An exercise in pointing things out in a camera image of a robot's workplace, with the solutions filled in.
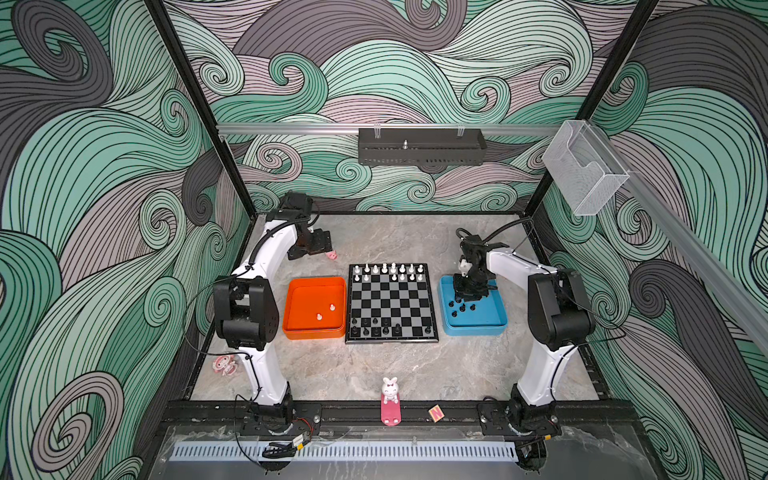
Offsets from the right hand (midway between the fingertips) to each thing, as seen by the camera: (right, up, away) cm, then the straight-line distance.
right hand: (460, 296), depth 95 cm
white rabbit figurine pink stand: (-24, -22, -22) cm, 39 cm away
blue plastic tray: (+7, -5, -5) cm, 10 cm away
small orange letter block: (-12, -25, -21) cm, 35 cm away
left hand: (-46, +16, -3) cm, 49 cm away
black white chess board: (-23, -2, -2) cm, 23 cm away
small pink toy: (-43, +13, +10) cm, 46 cm away
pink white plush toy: (-69, -15, -15) cm, 72 cm away
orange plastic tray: (-47, -3, -2) cm, 47 cm away
